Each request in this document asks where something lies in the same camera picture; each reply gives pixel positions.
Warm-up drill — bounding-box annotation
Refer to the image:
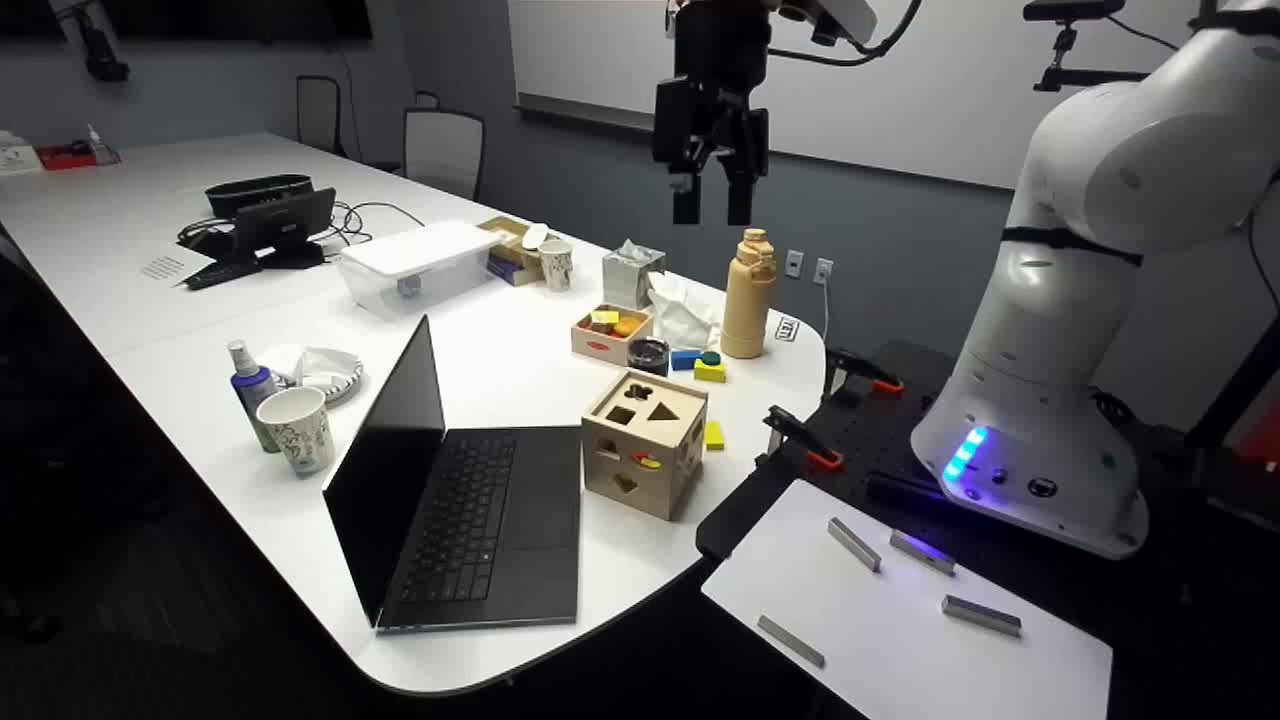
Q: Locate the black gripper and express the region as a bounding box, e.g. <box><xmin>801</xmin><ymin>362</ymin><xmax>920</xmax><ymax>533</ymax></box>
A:
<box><xmin>670</xmin><ymin>77</ymin><xmax>778</xmax><ymax>227</ymax></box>

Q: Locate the wooden lid with shape holes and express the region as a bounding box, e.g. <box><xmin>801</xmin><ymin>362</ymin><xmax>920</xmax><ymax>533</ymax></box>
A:
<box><xmin>581</xmin><ymin>369</ymin><xmax>711</xmax><ymax>456</ymax></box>

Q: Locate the wooden shape sorter box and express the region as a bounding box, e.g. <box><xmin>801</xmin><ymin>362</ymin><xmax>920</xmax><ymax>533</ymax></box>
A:
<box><xmin>581</xmin><ymin>369</ymin><xmax>711</xmax><ymax>525</ymax></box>

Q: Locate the small cardboard box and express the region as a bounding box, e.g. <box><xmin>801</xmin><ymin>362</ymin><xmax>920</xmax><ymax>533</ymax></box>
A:
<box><xmin>477</xmin><ymin>212</ymin><xmax>554</xmax><ymax>290</ymax></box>

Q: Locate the clear plastic storage box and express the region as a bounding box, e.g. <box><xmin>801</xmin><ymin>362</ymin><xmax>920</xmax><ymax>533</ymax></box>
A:
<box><xmin>333</xmin><ymin>218</ymin><xmax>506</xmax><ymax>322</ymax></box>

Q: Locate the black open laptop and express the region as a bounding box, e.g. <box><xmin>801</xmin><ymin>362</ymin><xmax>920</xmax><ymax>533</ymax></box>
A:
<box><xmin>319</xmin><ymin>314</ymin><xmax>589</xmax><ymax>635</ymax></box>

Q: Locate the tan bottle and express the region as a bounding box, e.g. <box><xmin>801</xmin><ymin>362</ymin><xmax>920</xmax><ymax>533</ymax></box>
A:
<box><xmin>721</xmin><ymin>225</ymin><xmax>780</xmax><ymax>366</ymax></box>

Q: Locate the small white carton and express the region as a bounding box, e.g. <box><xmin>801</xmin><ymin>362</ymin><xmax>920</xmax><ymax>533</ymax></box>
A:
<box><xmin>601</xmin><ymin>235</ymin><xmax>670</xmax><ymax>314</ymax></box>

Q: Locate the clear plastic bag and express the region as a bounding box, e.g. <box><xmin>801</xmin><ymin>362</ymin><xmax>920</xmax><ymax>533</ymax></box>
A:
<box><xmin>645</xmin><ymin>270</ymin><xmax>728</xmax><ymax>356</ymax></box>

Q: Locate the small white paper cup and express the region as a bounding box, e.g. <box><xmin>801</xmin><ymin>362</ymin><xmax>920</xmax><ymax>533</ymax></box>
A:
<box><xmin>535</xmin><ymin>235</ymin><xmax>578</xmax><ymax>296</ymax></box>

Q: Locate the black clamp with orange tip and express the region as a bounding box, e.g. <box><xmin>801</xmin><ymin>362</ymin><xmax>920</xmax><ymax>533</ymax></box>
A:
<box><xmin>753</xmin><ymin>402</ymin><xmax>854</xmax><ymax>482</ymax></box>
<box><xmin>825</xmin><ymin>345</ymin><xmax>911</xmax><ymax>405</ymax></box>

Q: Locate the office chair with light back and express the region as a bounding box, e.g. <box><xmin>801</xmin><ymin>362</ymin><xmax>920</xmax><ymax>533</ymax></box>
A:
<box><xmin>400</xmin><ymin>103</ymin><xmax>489</xmax><ymax>203</ymax></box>

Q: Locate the grey metal bar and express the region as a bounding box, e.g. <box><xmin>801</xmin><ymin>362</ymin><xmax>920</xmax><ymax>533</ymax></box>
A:
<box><xmin>825</xmin><ymin>514</ymin><xmax>887</xmax><ymax>576</ymax></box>
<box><xmin>887</xmin><ymin>528</ymin><xmax>960</xmax><ymax>582</ymax></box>
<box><xmin>941</xmin><ymin>594</ymin><xmax>1029</xmax><ymax>640</ymax></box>
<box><xmin>753</xmin><ymin>612</ymin><xmax>831</xmax><ymax>672</ymax></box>

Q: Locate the office chair with dark back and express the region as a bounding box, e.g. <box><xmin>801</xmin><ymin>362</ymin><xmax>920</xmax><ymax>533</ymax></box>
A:
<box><xmin>287</xmin><ymin>71</ymin><xmax>347</xmax><ymax>156</ymax></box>

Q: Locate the black desk phone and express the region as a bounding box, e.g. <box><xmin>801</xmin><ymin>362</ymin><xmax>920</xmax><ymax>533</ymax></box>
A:
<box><xmin>180</xmin><ymin>185</ymin><xmax>340</xmax><ymax>296</ymax></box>

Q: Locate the white board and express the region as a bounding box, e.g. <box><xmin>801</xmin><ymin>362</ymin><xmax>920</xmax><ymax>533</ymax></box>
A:
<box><xmin>696</xmin><ymin>478</ymin><xmax>1117</xmax><ymax>720</ymax></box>

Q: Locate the patterned paper cup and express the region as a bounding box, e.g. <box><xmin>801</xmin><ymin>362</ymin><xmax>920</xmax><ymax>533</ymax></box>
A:
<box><xmin>253</xmin><ymin>384</ymin><xmax>340</xmax><ymax>482</ymax></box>

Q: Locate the blue spray bottle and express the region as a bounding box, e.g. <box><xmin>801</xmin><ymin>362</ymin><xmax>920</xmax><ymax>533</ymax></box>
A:
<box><xmin>224</xmin><ymin>335</ymin><xmax>287</xmax><ymax>456</ymax></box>

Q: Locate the black hanging device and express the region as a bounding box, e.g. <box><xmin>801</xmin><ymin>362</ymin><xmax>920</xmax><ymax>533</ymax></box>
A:
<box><xmin>47</xmin><ymin>0</ymin><xmax>135</xmax><ymax>90</ymax></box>

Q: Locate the red flat item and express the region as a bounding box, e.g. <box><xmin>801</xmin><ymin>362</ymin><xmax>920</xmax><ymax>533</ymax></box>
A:
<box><xmin>32</xmin><ymin>133</ymin><xmax>125</xmax><ymax>175</ymax></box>

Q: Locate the wall whiteboard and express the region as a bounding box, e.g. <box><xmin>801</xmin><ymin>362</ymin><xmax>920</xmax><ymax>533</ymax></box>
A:
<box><xmin>506</xmin><ymin>0</ymin><xmax>1205</xmax><ymax>191</ymax></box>

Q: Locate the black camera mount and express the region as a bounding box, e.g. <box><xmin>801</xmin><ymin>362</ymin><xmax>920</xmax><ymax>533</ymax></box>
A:
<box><xmin>1019</xmin><ymin>0</ymin><xmax>1157</xmax><ymax>98</ymax></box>

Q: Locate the black wall screen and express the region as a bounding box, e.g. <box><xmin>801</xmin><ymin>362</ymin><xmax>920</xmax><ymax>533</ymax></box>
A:
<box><xmin>98</xmin><ymin>0</ymin><xmax>378</xmax><ymax>44</ymax></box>

